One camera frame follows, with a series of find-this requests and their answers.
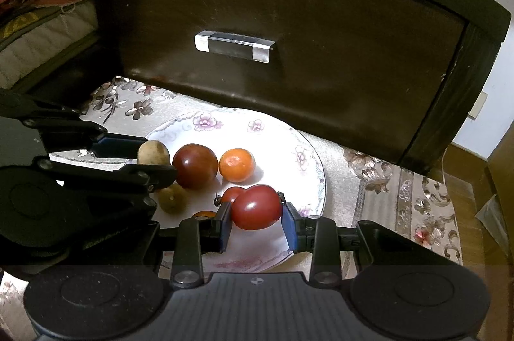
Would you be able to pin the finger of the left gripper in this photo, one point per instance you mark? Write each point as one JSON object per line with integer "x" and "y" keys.
{"x": 63, "y": 130}
{"x": 79, "y": 188}

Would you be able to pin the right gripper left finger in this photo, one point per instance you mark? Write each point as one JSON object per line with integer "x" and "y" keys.
{"x": 197, "y": 237}

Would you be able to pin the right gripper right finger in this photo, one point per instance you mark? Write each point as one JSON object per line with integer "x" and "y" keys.
{"x": 325, "y": 240}

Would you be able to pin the small red cherry tomato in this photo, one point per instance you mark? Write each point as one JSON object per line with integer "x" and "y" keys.
{"x": 229, "y": 195}

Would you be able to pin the red plum tomato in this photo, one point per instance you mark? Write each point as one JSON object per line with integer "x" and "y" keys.
{"x": 258, "y": 207}

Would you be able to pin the dark red round tomato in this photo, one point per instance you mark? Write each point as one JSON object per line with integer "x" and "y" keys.
{"x": 196, "y": 166}

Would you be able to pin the large orange tangerine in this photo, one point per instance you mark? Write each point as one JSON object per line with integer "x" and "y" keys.
{"x": 236, "y": 165}

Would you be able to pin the white floral ceramic plate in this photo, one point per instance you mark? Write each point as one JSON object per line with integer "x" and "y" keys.
{"x": 285, "y": 160}

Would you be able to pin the beige floral table cloth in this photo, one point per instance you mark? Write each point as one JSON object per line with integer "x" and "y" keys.
{"x": 416, "y": 289}

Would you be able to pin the stacked folded blankets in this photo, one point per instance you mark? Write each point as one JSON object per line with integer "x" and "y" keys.
{"x": 39, "y": 36}

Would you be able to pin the yellow wooden cabinet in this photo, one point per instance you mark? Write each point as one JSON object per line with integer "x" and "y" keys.
{"x": 497, "y": 214}

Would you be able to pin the dark brown wooden nightstand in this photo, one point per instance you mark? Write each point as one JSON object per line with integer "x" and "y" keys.
{"x": 391, "y": 78}

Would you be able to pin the silver black drawer handle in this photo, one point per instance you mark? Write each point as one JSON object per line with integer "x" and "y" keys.
{"x": 228, "y": 44}

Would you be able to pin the white wall socket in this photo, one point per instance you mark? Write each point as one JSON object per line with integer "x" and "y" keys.
{"x": 478, "y": 105}

